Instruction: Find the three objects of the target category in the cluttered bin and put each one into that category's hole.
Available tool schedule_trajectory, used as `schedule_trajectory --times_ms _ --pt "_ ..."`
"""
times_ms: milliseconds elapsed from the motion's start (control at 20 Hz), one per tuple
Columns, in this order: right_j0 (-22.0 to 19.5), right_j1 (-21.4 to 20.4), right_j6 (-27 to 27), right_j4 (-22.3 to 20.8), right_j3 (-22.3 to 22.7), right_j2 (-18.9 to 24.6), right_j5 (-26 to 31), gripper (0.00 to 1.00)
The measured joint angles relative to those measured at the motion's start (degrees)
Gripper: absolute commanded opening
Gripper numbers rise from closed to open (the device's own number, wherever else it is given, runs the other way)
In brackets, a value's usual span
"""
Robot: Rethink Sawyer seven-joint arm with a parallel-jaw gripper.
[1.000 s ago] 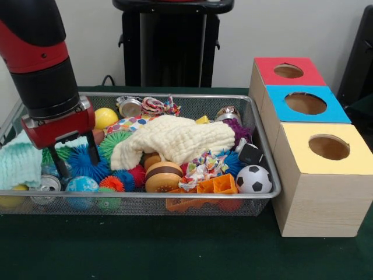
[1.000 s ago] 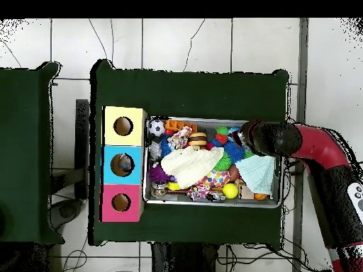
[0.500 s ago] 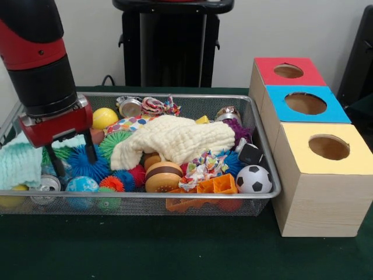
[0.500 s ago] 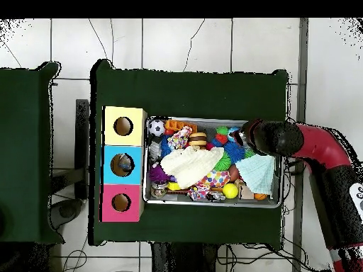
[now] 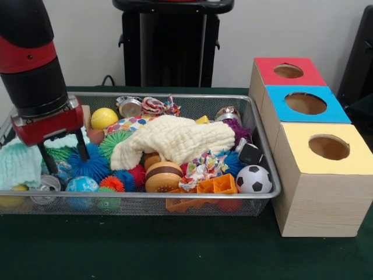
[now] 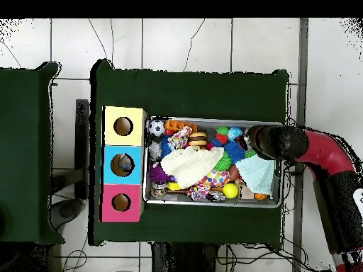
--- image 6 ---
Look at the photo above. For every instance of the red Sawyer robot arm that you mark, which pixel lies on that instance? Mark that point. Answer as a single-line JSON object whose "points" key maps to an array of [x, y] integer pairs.
{"points": [[329, 158]]}

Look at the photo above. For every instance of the mint green cloth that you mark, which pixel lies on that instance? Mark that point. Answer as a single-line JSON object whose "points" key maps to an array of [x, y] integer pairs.
{"points": [[258, 175]]}

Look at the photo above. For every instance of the colourful dotted packet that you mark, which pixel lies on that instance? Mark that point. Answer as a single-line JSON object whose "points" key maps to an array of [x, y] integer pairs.
{"points": [[180, 137]]}

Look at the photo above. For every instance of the toy burger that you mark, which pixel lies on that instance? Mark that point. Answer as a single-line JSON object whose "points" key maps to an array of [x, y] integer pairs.
{"points": [[198, 139]]}

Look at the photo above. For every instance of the blue globe ball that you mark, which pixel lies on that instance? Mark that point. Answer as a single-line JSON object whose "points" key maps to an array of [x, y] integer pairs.
{"points": [[234, 134]]}

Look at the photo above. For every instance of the black stand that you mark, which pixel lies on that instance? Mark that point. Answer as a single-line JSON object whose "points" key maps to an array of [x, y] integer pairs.
{"points": [[83, 147]]}

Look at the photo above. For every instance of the orange plastic toy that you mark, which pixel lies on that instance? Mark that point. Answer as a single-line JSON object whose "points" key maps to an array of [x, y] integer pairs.
{"points": [[176, 124]]}

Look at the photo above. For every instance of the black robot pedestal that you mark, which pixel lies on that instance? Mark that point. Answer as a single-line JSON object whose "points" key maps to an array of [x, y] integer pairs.
{"points": [[187, 260]]}

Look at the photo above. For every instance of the yellow ball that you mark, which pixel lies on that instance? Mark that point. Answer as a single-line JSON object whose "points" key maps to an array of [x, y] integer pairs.
{"points": [[230, 191]]}

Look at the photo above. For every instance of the cream yellow cloth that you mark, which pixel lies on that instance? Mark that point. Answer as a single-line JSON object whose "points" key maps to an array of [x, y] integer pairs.
{"points": [[190, 167]]}

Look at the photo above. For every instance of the wooden box with three holes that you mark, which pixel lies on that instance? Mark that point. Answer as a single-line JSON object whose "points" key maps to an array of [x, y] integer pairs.
{"points": [[110, 170]]}

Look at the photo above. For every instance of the black and white soccer ball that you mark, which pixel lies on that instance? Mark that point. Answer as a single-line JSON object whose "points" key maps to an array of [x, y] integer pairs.
{"points": [[156, 128]]}

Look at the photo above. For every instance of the dark green table cloth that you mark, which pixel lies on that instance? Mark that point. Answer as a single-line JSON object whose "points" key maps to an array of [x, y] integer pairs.
{"points": [[28, 102], [187, 90]]}

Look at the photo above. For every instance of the large blue spiky ball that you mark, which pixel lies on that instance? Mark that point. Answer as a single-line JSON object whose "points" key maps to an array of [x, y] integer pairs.
{"points": [[233, 153]]}

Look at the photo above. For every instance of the green spiky ball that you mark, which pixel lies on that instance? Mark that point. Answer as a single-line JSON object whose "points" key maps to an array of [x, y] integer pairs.
{"points": [[223, 162]]}

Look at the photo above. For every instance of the clear shallow bin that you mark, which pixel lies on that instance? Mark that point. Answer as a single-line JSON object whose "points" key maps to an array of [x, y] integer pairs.
{"points": [[164, 199]]}

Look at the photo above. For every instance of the clear plastic packet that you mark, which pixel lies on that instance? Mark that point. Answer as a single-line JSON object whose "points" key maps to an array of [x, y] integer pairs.
{"points": [[126, 164]]}

